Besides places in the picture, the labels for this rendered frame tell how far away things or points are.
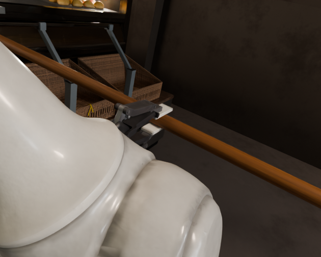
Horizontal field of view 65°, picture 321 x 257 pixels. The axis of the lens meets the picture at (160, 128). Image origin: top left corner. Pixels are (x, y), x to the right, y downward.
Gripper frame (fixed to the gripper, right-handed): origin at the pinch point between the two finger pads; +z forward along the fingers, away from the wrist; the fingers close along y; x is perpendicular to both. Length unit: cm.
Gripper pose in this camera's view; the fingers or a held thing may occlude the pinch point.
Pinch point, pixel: (157, 118)
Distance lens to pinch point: 54.2
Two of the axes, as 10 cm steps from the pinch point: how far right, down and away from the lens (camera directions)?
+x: 8.3, 4.0, -3.8
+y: -2.1, 8.6, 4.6
